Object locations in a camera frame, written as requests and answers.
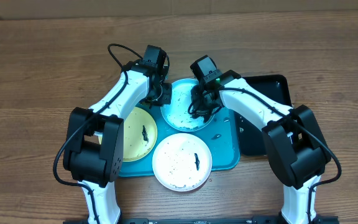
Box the light blue plate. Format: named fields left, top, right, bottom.
left=161, top=78, right=214, bottom=132

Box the white plate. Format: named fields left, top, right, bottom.
left=152, top=133, right=213, bottom=192

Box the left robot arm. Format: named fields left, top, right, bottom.
left=53, top=59, right=172, bottom=223

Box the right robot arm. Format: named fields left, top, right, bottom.
left=188, top=68, right=334, bottom=223

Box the teal plastic tray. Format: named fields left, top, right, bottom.
left=136, top=103, right=240, bottom=171

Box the black plastic tray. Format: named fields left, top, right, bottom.
left=234, top=74, right=292, bottom=156

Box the yellow plate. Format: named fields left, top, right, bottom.
left=99, top=106, right=158, bottom=162

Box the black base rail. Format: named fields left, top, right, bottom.
left=63, top=215, right=340, bottom=224

